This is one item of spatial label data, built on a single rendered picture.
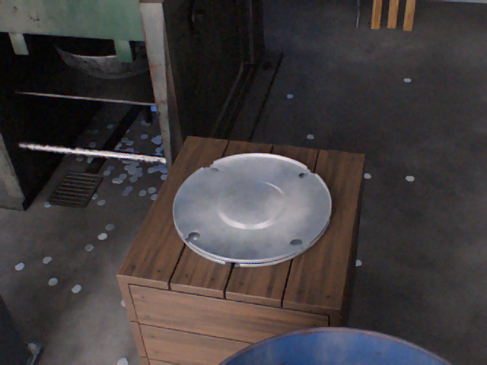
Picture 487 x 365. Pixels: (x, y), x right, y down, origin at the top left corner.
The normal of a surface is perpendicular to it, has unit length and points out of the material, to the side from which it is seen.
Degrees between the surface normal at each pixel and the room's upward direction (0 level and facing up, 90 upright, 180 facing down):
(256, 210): 0
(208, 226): 0
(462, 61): 0
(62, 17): 90
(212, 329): 90
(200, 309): 90
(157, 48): 90
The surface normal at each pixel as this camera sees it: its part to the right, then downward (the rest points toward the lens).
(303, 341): 0.11, 0.62
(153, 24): -0.23, 0.64
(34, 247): -0.05, -0.76
